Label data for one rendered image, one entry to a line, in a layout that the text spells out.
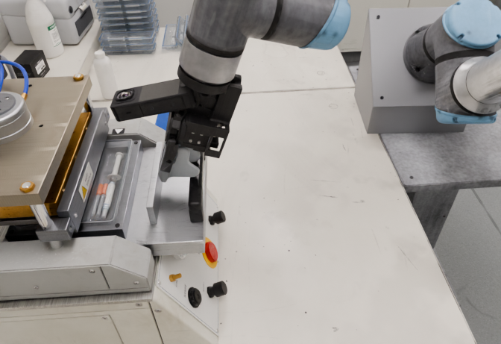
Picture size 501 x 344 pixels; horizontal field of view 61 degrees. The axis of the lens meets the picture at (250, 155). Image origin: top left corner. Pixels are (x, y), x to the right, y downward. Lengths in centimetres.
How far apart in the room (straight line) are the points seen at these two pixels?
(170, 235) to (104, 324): 17
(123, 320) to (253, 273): 27
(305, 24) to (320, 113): 73
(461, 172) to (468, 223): 97
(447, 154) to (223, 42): 80
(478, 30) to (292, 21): 55
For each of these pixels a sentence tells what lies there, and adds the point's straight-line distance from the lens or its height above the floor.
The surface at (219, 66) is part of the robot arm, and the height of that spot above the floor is 121.
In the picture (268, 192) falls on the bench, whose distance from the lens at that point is 99.
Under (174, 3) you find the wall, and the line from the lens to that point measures 319.
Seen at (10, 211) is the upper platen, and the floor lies 105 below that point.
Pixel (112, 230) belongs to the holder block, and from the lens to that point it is 65.
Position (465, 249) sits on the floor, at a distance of 200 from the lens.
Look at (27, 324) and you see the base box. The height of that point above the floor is 88.
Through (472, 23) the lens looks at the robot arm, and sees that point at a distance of 101.
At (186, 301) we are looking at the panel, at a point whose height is 85.
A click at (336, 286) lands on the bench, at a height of 75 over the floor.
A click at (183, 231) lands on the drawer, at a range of 65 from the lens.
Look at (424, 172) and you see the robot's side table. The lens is 111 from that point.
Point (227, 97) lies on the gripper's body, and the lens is 57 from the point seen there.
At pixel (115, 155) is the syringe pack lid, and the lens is 74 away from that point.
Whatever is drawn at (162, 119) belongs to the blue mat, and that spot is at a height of 75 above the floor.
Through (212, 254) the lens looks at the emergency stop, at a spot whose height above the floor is 80.
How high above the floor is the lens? 147
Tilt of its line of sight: 41 degrees down
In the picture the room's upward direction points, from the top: 2 degrees counter-clockwise
